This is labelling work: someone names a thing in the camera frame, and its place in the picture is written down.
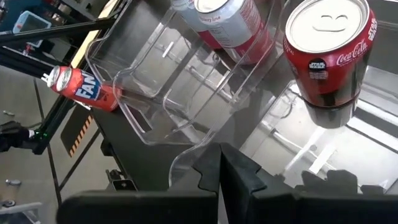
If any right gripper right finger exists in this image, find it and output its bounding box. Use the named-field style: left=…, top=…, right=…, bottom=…
left=220, top=142, right=398, bottom=224

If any silver red sparkling water can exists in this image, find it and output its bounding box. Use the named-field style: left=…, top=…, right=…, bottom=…
left=170, top=0, right=223, bottom=50
left=193, top=0, right=274, bottom=65

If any red Coca-Cola can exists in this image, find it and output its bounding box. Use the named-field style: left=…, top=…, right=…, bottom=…
left=282, top=0, right=379, bottom=128

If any clear plastic bin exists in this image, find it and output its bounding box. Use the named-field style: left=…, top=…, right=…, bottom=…
left=167, top=0, right=398, bottom=195
left=84, top=0, right=175, bottom=98
left=112, top=0, right=292, bottom=147

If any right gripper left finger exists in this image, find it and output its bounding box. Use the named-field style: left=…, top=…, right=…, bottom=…
left=57, top=142, right=223, bottom=224

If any black device with green light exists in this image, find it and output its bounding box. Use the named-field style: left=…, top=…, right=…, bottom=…
left=0, top=120, right=50, bottom=156

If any red Fanta can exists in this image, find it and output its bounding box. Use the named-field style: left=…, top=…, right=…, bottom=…
left=45, top=64, right=63, bottom=93
left=57, top=67, right=121, bottom=112

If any white framed screen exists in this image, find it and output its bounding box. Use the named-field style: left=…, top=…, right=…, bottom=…
left=12, top=10, right=53, bottom=48

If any black aluminium table frame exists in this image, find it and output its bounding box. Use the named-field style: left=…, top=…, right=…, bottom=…
left=0, top=17, right=137, bottom=192

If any black yellow striped plate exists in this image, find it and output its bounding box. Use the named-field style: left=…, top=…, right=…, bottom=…
left=60, top=105, right=94, bottom=158

